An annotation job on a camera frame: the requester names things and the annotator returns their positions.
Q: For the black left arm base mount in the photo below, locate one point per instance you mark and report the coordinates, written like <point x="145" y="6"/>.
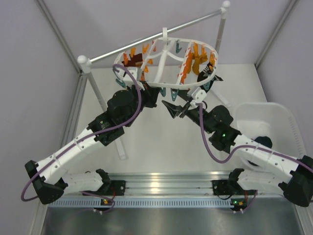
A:
<point x="115" y="187"/>

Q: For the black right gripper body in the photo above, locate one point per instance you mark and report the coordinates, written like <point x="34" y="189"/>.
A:
<point x="193" y="114"/>

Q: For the orange inner peg row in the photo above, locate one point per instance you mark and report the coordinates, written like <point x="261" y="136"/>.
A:
<point x="187" y="66"/>

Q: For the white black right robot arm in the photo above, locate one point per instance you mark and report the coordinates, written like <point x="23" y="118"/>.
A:
<point x="280" y="174"/>

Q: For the black white patterned sock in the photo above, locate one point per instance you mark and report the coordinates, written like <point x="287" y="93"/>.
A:
<point x="206" y="72"/>

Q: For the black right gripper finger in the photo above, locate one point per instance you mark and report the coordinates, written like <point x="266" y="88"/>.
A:
<point x="185" y="96"/>
<point x="173" y="109"/>

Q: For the maroon striped sock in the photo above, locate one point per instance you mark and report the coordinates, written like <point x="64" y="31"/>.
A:
<point x="135" y="61"/>

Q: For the white plastic basket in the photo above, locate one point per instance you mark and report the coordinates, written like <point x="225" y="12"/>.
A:
<point x="272" y="120"/>

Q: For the teal back clothes peg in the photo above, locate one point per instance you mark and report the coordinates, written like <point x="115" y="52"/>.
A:
<point x="178" y="48"/>

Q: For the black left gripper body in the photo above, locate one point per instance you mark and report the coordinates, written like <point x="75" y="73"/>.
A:
<point x="147" y="100"/>

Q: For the white metal drying rack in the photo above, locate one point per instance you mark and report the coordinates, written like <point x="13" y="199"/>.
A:
<point x="85" y="63"/>

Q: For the slotted grey cable duct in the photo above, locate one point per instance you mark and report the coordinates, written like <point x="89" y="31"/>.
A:
<point x="98" y="203"/>

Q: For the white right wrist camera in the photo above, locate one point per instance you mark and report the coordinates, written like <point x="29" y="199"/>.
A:
<point x="197" y="95"/>

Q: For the teal clothes peg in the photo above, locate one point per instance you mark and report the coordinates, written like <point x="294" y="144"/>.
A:
<point x="207" y="86"/>
<point x="174" y="93"/>
<point x="121" y="83"/>
<point x="178" y="48"/>

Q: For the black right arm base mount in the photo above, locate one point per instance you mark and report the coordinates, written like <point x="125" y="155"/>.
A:
<point x="225" y="187"/>

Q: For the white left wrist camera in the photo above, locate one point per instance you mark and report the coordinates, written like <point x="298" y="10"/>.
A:
<point x="136" y="72"/>

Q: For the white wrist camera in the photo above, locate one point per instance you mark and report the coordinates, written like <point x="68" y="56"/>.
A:
<point x="136" y="72"/>
<point x="197" y="95"/>

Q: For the teal left clothes peg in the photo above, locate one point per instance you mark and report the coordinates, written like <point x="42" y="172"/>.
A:
<point x="121" y="83"/>

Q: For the white round sock hanger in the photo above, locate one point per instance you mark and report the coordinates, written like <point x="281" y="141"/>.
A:
<point x="162" y="67"/>

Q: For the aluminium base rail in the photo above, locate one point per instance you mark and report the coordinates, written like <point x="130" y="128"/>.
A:
<point x="170" y="184"/>

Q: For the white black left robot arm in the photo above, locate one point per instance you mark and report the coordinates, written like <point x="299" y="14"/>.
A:
<point x="51" y="178"/>

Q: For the teal front clothes peg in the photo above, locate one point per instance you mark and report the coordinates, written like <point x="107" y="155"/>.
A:
<point x="174" y="93"/>

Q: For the mustard yellow sock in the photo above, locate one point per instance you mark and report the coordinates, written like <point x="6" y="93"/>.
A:
<point x="198" y="57"/>

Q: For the teal right clothes peg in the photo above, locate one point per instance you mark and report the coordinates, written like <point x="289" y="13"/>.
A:
<point x="207" y="86"/>

